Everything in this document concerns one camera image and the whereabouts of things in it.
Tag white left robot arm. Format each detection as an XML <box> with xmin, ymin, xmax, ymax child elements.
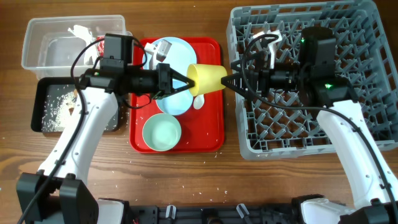
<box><xmin>17</xmin><ymin>34</ymin><xmax>195</xmax><ymax>223</ymax></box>

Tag light green bowl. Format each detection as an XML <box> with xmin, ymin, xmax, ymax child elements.
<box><xmin>142</xmin><ymin>113</ymin><xmax>182</xmax><ymax>152</ymax></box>

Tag white crumpled paper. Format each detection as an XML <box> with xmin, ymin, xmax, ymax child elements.
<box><xmin>68</xmin><ymin>25</ymin><xmax>104</xmax><ymax>65</ymax></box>

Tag red snack wrapper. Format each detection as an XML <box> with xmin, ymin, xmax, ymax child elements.
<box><xmin>93</xmin><ymin>35</ymin><xmax>105</xmax><ymax>57</ymax></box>

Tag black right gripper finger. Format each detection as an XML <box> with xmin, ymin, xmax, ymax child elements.
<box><xmin>230</xmin><ymin>56</ymin><xmax>258</xmax><ymax>73</ymax></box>
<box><xmin>221</xmin><ymin>76</ymin><xmax>258</xmax><ymax>100</ymax></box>

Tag white rice grains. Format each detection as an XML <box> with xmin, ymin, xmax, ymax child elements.
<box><xmin>40</xmin><ymin>86</ymin><xmax>103</xmax><ymax>133</ymax></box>

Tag grey dishwasher rack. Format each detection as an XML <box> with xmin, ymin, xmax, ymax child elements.
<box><xmin>226</xmin><ymin>1</ymin><xmax>397</xmax><ymax>160</ymax></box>

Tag yellow plastic cup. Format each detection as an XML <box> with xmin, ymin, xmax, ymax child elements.
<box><xmin>187</xmin><ymin>64</ymin><xmax>227</xmax><ymax>96</ymax></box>

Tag light blue bowl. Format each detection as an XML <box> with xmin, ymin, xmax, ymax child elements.
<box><xmin>155</xmin><ymin>90</ymin><xmax>193</xmax><ymax>116</ymax></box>

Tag black waste tray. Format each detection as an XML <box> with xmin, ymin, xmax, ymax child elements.
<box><xmin>30</xmin><ymin>76</ymin><xmax>121</xmax><ymax>134</ymax></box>

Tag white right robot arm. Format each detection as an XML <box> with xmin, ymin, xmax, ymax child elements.
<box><xmin>221</xmin><ymin>27</ymin><xmax>397</xmax><ymax>223</ymax></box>

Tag red serving tray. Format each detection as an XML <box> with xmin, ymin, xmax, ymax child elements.
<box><xmin>129</xmin><ymin>37</ymin><xmax>224</xmax><ymax>154</ymax></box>

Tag clear plastic waste bin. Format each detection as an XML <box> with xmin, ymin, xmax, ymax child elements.
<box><xmin>21</xmin><ymin>15</ymin><xmax>132</xmax><ymax>80</ymax></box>

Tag brown carrot piece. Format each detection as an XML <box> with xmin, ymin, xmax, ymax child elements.
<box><xmin>67</xmin><ymin>89</ymin><xmax>78</xmax><ymax>115</ymax></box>

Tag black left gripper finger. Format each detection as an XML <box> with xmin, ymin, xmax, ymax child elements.
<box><xmin>169</xmin><ymin>83</ymin><xmax>195</xmax><ymax>96</ymax></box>
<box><xmin>170</xmin><ymin>68</ymin><xmax>195</xmax><ymax>86</ymax></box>

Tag large light blue plate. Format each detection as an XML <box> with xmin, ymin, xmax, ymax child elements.
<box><xmin>142</xmin><ymin>37</ymin><xmax>197</xmax><ymax>76</ymax></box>

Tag white plastic spoon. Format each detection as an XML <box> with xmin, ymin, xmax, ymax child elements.
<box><xmin>193</xmin><ymin>95</ymin><xmax>205</xmax><ymax>110</ymax></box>

